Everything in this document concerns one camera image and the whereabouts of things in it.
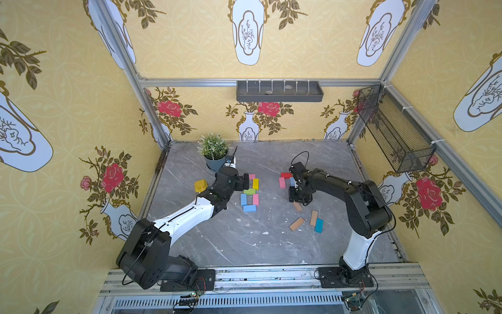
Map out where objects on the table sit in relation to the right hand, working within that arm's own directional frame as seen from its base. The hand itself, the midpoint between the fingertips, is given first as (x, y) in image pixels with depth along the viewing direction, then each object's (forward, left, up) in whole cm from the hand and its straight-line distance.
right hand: (294, 200), depth 95 cm
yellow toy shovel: (+6, +47, +2) cm, 47 cm away
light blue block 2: (-5, +21, +1) cm, 22 cm away
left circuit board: (-41, +42, -1) cm, 59 cm away
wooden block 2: (-12, 0, 0) cm, 12 cm away
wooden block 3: (-8, -8, 0) cm, 12 cm away
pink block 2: (-1, +19, +1) cm, 19 cm away
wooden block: (-4, -2, +1) cm, 4 cm away
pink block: (+13, +21, +1) cm, 25 cm away
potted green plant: (+17, +39, +17) cm, 46 cm away
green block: (+3, +22, +1) cm, 22 cm away
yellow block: (+8, +19, +1) cm, 21 cm away
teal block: (-11, -11, -1) cm, 16 cm away
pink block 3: (+10, +5, +1) cm, 11 cm away
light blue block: (-1, +24, +1) cm, 24 cm away
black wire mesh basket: (+15, -45, +25) cm, 53 cm away
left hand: (+4, +25, +16) cm, 30 cm away
